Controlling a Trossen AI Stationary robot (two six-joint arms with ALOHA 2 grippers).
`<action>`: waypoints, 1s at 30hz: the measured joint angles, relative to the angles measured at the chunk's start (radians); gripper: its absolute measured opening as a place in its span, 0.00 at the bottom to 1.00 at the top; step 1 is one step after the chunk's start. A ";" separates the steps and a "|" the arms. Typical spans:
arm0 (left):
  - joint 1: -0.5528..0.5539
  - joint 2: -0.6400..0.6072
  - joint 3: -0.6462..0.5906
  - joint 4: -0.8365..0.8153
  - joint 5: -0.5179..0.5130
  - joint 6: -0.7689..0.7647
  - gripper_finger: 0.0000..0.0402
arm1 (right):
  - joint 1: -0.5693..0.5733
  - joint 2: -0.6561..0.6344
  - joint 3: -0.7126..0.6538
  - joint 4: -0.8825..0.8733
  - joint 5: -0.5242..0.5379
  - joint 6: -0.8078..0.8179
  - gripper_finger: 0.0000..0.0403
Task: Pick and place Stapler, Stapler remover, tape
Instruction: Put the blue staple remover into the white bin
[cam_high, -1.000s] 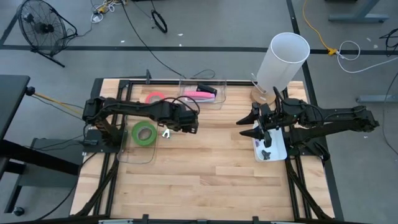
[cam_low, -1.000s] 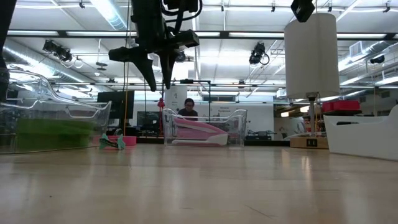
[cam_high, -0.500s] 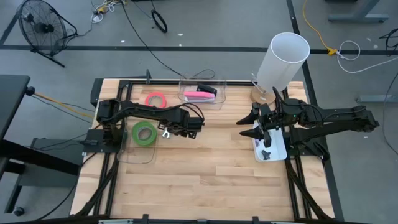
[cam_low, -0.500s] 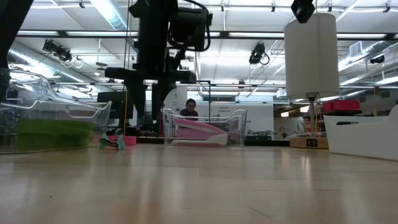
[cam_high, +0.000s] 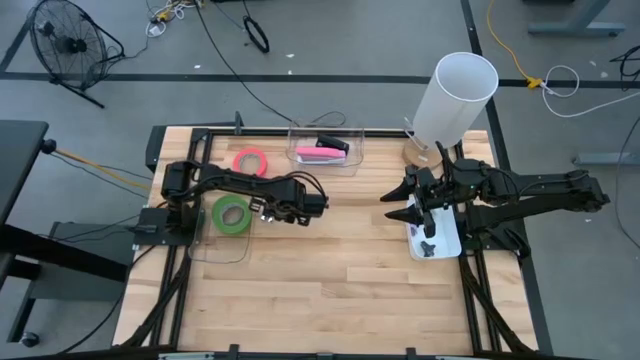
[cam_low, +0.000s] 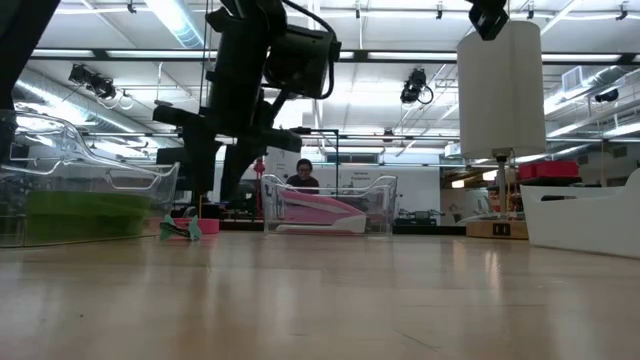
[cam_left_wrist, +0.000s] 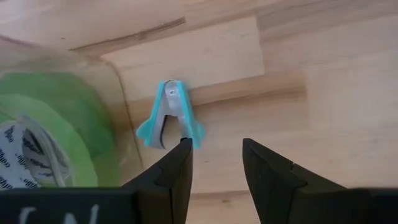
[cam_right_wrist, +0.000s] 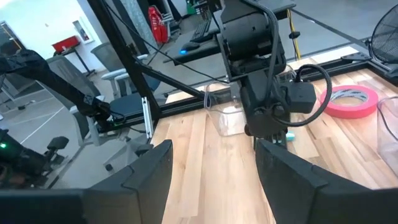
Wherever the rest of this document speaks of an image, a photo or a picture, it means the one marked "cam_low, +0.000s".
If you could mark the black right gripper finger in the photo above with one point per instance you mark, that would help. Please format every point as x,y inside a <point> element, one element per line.
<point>487,17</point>

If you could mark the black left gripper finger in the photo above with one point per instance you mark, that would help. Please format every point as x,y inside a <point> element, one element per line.
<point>200,165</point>
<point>237,170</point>

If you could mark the teal staple remover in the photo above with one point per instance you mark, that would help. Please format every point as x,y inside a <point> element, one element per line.
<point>195,231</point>

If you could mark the pink and white stapler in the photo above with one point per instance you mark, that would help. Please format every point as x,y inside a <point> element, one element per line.
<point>320,212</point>

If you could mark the green masking tape roll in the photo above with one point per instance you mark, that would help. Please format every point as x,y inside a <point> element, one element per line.
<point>75,236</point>
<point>90,202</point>

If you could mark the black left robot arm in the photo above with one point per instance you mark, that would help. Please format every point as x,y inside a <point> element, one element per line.
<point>25,40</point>

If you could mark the small red background object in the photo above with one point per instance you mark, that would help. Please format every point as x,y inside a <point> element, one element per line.
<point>258,166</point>

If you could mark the black monitor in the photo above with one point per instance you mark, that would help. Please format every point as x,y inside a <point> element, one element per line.
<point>167,156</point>

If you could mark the person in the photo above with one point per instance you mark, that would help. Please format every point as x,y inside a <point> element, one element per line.
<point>303,175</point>

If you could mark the overhead light bar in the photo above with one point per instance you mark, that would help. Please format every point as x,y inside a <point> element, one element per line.
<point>150,54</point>

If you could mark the black ceiling spotlight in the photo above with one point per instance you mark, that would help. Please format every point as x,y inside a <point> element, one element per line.
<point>95,84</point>
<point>606,95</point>
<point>414,85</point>

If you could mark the clear plastic bin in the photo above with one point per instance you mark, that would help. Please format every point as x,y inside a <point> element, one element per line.
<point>380,210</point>
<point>75,170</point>

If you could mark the red storage box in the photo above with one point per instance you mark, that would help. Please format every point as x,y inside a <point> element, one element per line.
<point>547,170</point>

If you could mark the white plastic bin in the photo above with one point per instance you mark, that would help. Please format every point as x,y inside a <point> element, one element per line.
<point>590,225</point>

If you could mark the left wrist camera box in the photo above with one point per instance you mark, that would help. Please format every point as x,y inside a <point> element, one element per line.
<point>305,60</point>

